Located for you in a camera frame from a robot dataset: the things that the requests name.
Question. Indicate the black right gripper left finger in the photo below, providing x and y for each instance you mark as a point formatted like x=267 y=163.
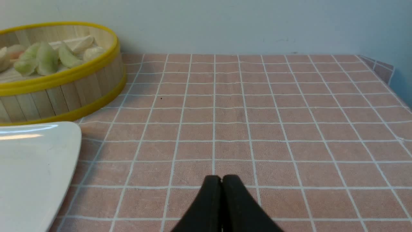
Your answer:
x=203 y=213

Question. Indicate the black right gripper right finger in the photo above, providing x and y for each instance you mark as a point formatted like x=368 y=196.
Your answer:
x=241 y=212

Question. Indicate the white square plate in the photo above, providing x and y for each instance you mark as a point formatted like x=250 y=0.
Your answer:
x=37 y=164

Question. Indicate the pink checkered tablecloth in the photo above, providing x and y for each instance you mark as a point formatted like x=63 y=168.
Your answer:
x=320 y=141

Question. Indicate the bamboo steamer basket yellow rim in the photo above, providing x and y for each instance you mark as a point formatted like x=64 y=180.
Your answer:
x=70 y=94

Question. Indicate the white dumpling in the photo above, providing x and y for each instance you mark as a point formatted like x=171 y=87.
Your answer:
x=78 y=45
x=92 y=53

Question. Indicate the green dumpling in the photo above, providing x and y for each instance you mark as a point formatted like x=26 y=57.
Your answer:
x=67 y=56
x=27 y=62
x=47 y=59

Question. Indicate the pink dumpling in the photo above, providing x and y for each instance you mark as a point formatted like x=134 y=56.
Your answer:
x=15 y=51

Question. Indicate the pale dumpling at left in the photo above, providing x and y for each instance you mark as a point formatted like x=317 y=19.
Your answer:
x=4 y=59

